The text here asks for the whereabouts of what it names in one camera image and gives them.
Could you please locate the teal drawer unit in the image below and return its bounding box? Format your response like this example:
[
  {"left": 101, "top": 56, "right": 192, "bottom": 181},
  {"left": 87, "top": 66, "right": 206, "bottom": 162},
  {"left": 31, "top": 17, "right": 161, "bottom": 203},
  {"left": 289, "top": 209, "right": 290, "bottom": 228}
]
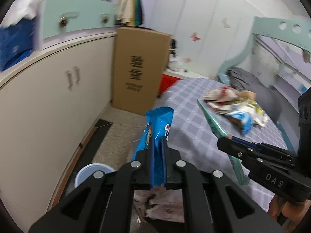
[{"left": 39, "top": 0, "right": 120, "bottom": 41}]

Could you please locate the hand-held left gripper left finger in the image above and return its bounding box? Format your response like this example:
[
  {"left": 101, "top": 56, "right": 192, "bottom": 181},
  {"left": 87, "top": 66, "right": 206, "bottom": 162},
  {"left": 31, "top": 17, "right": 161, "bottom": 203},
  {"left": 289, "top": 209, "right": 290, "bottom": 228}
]
[{"left": 29, "top": 141, "right": 156, "bottom": 233}]

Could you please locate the blue shopping bag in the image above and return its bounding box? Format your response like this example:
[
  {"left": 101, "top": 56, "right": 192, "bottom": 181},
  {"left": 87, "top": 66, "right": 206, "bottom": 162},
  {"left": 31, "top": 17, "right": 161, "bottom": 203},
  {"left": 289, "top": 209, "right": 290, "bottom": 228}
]
[{"left": 0, "top": 17, "right": 37, "bottom": 71}]

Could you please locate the red storage box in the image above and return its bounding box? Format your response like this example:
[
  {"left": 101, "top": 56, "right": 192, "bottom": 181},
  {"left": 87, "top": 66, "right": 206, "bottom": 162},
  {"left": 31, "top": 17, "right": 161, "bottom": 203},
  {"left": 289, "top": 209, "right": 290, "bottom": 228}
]
[{"left": 158, "top": 74, "right": 183, "bottom": 98}]

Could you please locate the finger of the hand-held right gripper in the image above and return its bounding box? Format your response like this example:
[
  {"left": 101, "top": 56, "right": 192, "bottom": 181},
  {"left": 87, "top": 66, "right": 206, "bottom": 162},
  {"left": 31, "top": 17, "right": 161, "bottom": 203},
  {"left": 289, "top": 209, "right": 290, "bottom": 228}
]
[
  {"left": 232, "top": 136, "right": 299, "bottom": 166},
  {"left": 217, "top": 137, "right": 265, "bottom": 173}
]

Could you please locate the blue snack wrapper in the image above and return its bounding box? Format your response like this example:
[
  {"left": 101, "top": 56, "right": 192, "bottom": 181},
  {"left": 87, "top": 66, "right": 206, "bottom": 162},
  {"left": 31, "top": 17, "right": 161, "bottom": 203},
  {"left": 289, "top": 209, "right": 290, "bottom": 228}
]
[{"left": 131, "top": 107, "right": 175, "bottom": 190}]

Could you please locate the pile of snack packets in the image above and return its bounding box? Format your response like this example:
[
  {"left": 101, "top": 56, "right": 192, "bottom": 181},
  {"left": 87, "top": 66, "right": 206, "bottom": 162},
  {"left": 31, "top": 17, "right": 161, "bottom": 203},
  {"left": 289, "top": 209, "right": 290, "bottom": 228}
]
[{"left": 239, "top": 91, "right": 271, "bottom": 128}]

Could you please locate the cream floor cabinet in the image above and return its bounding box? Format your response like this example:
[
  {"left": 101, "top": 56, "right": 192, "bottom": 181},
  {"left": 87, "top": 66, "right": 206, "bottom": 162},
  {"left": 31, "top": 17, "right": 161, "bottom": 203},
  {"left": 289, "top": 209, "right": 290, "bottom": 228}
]
[{"left": 0, "top": 31, "right": 117, "bottom": 210}]

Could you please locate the teal bed frame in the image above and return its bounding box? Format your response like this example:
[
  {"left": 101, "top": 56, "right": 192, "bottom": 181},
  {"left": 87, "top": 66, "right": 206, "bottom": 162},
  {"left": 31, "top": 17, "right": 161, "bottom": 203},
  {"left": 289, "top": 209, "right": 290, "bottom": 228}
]
[{"left": 217, "top": 15, "right": 311, "bottom": 78}]

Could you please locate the person's right hand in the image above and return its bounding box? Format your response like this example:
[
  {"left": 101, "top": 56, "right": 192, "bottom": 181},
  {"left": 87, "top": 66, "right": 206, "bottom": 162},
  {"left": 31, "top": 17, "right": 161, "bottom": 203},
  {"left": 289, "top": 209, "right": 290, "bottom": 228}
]
[{"left": 268, "top": 195, "right": 311, "bottom": 227}]

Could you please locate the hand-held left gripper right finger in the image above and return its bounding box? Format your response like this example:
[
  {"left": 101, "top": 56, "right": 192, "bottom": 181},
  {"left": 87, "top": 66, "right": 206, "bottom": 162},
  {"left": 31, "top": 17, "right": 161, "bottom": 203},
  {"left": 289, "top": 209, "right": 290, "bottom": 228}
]
[{"left": 161, "top": 138, "right": 284, "bottom": 233}]

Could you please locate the teal packet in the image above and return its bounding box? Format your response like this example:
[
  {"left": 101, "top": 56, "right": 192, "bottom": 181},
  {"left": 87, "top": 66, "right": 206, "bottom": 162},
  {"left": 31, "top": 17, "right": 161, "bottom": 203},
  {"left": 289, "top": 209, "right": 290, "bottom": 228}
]
[{"left": 196, "top": 99, "right": 251, "bottom": 186}]

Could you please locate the red white crumpled wrapper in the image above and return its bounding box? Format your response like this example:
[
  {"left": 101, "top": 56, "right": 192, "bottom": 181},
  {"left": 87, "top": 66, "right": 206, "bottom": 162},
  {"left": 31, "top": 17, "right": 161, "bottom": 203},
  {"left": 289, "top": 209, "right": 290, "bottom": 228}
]
[{"left": 203, "top": 86, "right": 240, "bottom": 110}]

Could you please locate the grey checked bed sheet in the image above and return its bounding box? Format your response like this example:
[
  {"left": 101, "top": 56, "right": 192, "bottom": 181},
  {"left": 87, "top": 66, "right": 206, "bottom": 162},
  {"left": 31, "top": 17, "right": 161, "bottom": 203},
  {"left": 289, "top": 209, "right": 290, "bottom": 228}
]
[{"left": 135, "top": 78, "right": 290, "bottom": 214}]

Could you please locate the white plastic bag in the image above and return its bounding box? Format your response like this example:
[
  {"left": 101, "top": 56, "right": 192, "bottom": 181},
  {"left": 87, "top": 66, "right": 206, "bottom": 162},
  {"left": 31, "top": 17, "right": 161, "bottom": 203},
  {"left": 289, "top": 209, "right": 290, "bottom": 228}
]
[{"left": 0, "top": 0, "right": 42, "bottom": 28}]

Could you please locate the green hanging garment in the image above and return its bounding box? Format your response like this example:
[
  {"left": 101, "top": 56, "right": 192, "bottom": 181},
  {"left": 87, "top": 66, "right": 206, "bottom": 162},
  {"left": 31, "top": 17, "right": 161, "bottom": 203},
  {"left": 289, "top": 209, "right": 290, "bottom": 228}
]
[{"left": 135, "top": 0, "right": 144, "bottom": 26}]

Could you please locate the beige hanging garment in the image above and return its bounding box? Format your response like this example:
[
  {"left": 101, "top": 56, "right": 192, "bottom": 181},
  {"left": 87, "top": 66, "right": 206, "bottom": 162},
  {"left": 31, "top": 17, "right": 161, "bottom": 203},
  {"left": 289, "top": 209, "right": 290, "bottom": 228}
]
[{"left": 116, "top": 0, "right": 137, "bottom": 26}]

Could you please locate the white plastic bucket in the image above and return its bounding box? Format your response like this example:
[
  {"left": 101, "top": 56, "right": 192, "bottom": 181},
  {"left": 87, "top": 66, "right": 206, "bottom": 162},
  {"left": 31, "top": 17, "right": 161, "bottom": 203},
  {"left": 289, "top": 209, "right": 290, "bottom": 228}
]
[{"left": 74, "top": 163, "right": 117, "bottom": 189}]

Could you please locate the white wardrobe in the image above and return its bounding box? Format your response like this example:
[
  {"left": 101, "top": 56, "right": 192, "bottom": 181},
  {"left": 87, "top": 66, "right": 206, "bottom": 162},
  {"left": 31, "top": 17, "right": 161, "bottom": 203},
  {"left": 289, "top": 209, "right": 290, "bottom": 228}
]
[{"left": 142, "top": 0, "right": 270, "bottom": 78}]

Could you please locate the brown cardboard box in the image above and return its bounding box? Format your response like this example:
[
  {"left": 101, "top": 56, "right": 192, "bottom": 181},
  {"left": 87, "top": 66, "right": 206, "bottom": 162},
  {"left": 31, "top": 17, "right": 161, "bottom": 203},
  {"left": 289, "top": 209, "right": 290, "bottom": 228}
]
[{"left": 111, "top": 27, "right": 173, "bottom": 116}]

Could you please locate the blue white crumpled wrapper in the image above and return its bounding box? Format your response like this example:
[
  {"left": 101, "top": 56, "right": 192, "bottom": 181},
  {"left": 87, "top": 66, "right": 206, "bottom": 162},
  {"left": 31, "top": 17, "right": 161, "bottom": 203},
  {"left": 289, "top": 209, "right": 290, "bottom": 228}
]
[{"left": 228, "top": 111, "right": 256, "bottom": 136}]

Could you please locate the grey pillow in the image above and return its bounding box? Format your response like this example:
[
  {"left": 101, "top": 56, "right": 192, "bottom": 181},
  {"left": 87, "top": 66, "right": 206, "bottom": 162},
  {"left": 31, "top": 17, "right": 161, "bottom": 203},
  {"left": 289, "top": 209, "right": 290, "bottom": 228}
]
[{"left": 227, "top": 67, "right": 284, "bottom": 122}]

